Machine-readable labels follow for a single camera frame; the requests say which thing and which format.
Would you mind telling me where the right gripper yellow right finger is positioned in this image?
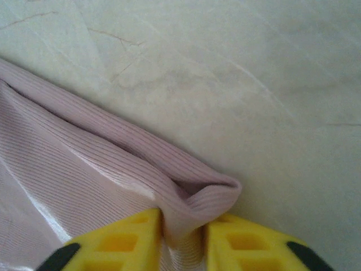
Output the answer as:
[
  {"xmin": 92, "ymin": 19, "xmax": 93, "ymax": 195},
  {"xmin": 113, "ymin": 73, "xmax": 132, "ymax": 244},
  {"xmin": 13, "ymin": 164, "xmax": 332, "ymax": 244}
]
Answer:
[{"xmin": 204, "ymin": 213, "xmax": 336, "ymax": 271}]

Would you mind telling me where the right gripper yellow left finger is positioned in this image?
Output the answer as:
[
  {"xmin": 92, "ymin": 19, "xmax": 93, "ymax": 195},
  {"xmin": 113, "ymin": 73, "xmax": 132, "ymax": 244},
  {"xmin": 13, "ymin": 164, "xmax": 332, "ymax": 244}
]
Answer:
[{"xmin": 36, "ymin": 207, "xmax": 164, "ymax": 271}]

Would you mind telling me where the mauve tank top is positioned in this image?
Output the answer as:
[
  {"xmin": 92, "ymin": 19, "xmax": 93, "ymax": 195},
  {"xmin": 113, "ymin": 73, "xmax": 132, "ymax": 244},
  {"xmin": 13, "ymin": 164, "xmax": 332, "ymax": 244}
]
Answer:
[{"xmin": 0, "ymin": 58, "xmax": 243, "ymax": 271}]

